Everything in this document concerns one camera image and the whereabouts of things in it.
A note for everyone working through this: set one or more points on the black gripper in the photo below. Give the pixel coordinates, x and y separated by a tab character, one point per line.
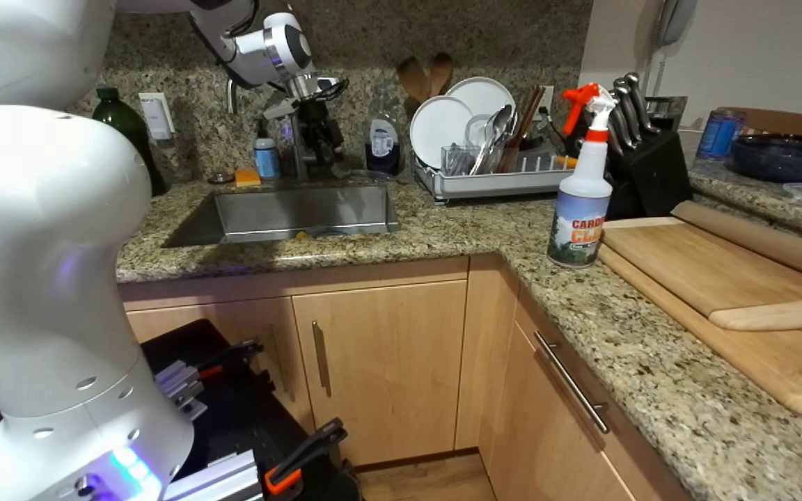
319	116

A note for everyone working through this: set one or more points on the steel gooseneck faucet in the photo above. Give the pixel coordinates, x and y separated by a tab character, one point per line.
284	140

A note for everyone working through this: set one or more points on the white spray bottle red trigger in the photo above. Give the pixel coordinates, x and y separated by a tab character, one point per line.
580	224

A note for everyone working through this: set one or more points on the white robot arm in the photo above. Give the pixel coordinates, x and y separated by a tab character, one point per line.
39	279

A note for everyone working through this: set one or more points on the dark green glass bottle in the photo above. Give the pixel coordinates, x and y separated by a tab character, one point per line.
126	126

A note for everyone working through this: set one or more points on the clear soap dispenser black pump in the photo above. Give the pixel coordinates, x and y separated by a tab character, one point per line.
268	159

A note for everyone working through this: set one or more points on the steel sink basin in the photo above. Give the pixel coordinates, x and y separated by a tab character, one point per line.
270	212

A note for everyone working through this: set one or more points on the orange sponge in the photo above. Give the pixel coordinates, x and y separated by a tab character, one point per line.
248	179

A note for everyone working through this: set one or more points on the small white plate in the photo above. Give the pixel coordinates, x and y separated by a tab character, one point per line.
439	128

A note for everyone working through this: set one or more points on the wooden spoon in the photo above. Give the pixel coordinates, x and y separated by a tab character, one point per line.
440	71
414	78

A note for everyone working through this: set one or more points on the clear drinking glass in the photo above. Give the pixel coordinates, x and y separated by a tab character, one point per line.
485	128

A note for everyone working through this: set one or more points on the white backsplash outlet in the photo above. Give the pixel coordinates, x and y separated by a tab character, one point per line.
156	116

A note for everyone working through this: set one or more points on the grey dish rack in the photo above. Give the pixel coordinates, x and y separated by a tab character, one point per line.
495	184

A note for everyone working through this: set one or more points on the light wooden base cabinet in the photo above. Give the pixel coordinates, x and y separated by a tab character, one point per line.
383	362

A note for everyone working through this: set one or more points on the orange black clamp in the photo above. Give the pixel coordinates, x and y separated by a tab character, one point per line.
304	454
234	357

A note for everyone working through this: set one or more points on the black robot cart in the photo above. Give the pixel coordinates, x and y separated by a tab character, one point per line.
244	418

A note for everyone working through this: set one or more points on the black knife block with knives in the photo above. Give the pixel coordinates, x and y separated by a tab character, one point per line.
652	176

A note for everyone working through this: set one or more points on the small wooden cutting board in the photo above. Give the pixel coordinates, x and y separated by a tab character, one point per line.
698	269

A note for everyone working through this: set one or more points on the wooden rolling pin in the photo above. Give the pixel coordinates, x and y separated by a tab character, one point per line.
754	237

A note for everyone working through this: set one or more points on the dark blue bowl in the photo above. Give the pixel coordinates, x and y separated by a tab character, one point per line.
780	158

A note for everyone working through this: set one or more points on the wooden tray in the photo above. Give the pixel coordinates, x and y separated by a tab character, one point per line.
791	120

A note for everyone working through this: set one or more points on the large wooden cutting board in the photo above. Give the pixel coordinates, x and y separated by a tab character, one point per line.
791	372

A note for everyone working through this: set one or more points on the silver aluminium frame rail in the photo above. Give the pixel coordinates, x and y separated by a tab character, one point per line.
222	476

